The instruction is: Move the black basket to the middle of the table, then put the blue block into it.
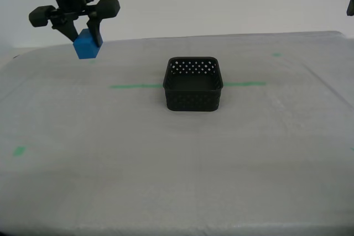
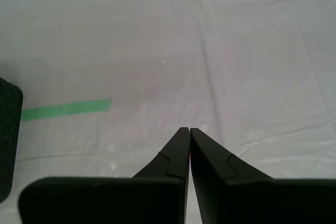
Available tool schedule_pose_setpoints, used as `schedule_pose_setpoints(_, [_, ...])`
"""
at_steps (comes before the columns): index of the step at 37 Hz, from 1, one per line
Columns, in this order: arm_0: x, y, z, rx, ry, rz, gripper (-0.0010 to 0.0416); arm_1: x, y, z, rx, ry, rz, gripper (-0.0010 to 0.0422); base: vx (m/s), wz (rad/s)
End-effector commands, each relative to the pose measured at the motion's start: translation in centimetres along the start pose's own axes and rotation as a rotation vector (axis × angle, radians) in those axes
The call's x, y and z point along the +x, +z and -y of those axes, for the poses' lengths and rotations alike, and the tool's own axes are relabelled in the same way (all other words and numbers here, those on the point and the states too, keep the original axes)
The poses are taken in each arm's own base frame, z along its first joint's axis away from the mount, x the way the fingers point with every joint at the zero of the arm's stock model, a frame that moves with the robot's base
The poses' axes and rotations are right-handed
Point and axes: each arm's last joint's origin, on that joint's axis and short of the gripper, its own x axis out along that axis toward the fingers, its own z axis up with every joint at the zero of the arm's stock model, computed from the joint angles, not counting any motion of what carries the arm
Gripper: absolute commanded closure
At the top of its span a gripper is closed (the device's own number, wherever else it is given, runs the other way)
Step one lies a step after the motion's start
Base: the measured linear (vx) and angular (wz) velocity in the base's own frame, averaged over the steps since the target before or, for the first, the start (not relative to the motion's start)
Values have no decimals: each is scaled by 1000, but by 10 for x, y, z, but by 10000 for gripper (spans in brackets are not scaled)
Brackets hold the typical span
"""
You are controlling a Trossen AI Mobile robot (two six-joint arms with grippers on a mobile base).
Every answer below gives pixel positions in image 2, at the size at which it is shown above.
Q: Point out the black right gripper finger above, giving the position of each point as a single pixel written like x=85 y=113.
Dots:
x=262 y=203
x=105 y=200

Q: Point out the black perforated plastic basket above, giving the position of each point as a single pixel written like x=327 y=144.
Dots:
x=8 y=140

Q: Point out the long green tape line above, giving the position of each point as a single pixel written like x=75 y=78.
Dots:
x=65 y=109

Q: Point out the white plastic table cover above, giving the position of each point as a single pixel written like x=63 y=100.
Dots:
x=262 y=51

